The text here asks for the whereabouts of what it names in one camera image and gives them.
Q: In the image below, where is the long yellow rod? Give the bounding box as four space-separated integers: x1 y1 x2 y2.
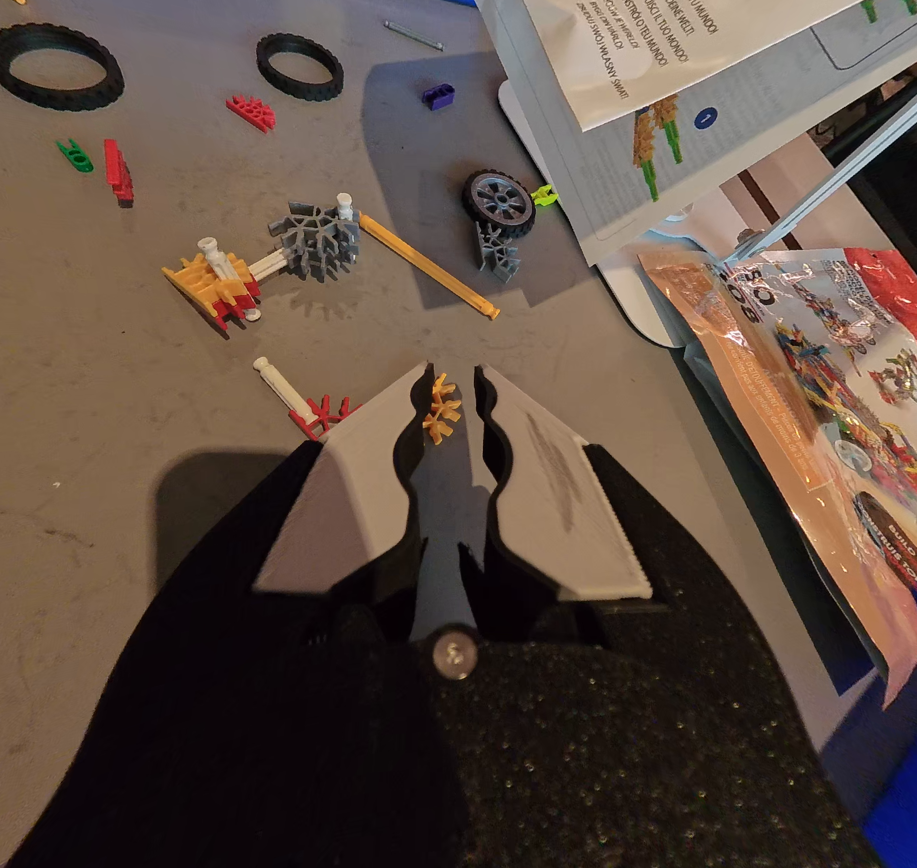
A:
358 212 501 322

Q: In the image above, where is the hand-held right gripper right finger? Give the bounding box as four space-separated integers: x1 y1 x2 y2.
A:
473 363 654 604

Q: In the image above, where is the toy wheel with black tyre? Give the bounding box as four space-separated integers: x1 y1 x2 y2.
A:
462 169 537 235

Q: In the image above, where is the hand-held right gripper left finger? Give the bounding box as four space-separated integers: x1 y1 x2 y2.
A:
252 361 437 593

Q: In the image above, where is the toy instruction booklet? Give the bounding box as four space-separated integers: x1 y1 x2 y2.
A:
451 0 917 267

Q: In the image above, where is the red ridged connector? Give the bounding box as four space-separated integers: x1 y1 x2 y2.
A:
104 139 135 204

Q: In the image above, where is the black rubber tyre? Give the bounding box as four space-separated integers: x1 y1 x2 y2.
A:
0 22 125 111
256 32 341 102

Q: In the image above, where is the yellow half-round connector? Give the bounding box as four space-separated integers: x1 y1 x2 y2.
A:
421 372 461 445

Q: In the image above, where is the printed toy packaging bag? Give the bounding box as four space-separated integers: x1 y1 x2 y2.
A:
638 248 917 707

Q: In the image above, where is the small grey pin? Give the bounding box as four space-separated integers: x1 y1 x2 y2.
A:
383 19 445 52

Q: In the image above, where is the red toothed connector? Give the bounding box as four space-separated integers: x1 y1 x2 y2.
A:
225 96 277 133

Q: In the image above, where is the orange plastic connector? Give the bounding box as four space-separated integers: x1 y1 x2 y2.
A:
161 252 248 321

